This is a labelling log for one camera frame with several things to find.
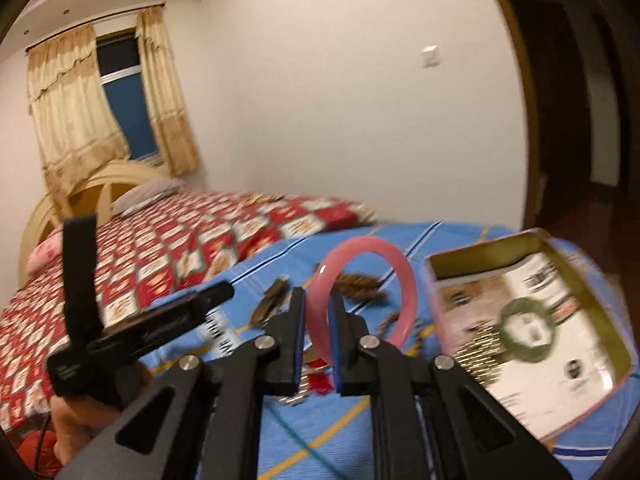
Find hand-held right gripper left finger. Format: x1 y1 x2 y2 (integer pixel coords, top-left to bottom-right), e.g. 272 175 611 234
60 287 307 480

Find pink pillow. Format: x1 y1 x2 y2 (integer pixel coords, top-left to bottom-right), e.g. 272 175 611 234
27 232 66 274

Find striped pillow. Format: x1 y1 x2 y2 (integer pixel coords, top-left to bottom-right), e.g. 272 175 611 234
111 178 184 216

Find printed paper sheet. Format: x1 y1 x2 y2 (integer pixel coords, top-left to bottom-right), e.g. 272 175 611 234
436 252 619 437

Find pink tin box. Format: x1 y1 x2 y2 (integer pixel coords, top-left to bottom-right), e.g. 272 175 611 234
421 228 634 442

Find pink bangle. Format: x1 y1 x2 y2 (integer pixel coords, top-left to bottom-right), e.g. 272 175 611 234
306 237 418 363

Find brown wooden bead string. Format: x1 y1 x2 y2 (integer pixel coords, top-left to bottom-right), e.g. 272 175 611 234
248 271 401 337

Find pearl necklace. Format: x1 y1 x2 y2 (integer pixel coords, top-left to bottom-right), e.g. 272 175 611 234
450 329 507 387

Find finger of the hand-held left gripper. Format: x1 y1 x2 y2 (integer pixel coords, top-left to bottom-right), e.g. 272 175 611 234
61 213 105 347
100 281 236 357

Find red patterned quilt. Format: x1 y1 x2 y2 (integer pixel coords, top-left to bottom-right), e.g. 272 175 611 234
0 189 377 432

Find cream wooden headboard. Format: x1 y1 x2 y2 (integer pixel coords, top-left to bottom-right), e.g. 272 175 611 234
19 160 169 286

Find dark curtain rod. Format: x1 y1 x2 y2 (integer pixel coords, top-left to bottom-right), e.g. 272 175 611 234
25 4 166 53

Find person's left hand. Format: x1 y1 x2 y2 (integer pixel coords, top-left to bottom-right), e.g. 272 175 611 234
50 360 153 465

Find red cloth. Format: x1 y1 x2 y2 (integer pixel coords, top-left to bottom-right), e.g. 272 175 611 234
19 431 57 472

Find green jade bangle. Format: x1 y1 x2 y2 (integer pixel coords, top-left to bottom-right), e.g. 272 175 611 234
497 297 567 364

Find narrow cream curtain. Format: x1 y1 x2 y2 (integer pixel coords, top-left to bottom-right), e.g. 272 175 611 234
135 6 202 176

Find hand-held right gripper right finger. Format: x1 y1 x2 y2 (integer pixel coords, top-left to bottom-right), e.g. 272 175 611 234
327 295 574 480

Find blue plaid blanket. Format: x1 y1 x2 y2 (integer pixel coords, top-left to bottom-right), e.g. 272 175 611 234
150 220 617 480

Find wide cream curtain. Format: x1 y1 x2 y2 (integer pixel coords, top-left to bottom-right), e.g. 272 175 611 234
26 24 132 197

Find window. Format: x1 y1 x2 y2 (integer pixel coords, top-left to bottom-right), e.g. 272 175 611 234
95 30 166 169

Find wooden door frame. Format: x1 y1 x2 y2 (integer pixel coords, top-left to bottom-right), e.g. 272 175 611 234
475 0 551 233

